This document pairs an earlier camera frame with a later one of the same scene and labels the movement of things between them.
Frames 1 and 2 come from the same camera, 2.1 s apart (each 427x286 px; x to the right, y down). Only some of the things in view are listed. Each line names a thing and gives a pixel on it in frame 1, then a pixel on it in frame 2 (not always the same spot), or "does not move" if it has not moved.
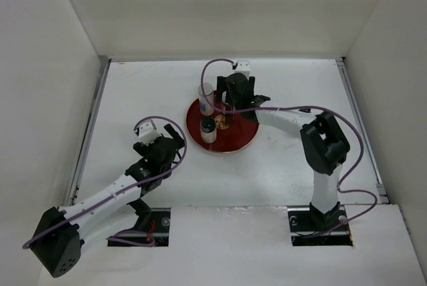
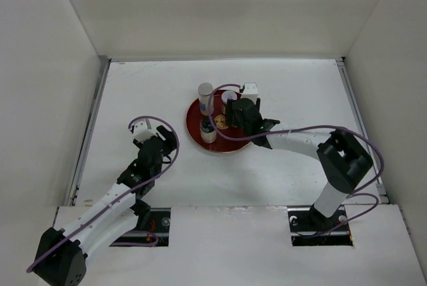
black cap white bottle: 208,129 does not move
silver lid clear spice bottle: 206,109 does not move
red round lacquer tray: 231,135 does not move
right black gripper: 221,85 -> 231,115
